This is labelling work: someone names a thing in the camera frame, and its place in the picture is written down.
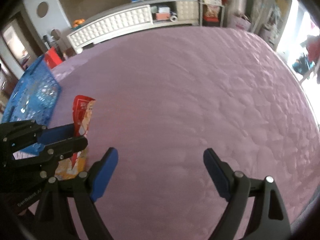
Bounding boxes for red snack packet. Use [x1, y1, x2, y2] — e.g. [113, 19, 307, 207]
[71, 95, 95, 174]

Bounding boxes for orange snack bar packet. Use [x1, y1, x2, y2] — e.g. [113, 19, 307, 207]
[55, 149, 88, 180]

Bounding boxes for blue plastic basket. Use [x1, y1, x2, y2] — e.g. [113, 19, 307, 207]
[1, 56, 62, 126]

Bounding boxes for red gift box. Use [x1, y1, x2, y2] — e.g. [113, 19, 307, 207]
[44, 47, 63, 69]

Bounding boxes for pink quilted tablecloth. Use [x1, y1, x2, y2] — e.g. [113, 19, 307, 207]
[50, 27, 319, 239]

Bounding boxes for oranges on plate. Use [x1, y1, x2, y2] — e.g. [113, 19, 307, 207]
[72, 18, 85, 28]

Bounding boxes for pink shopping bag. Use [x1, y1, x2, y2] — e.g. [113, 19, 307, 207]
[227, 14, 251, 31]

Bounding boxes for white tufted TV cabinet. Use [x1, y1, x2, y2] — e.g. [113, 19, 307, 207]
[67, 0, 199, 54]

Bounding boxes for white metal shelf rack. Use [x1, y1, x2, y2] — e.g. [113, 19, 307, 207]
[198, 0, 227, 27]

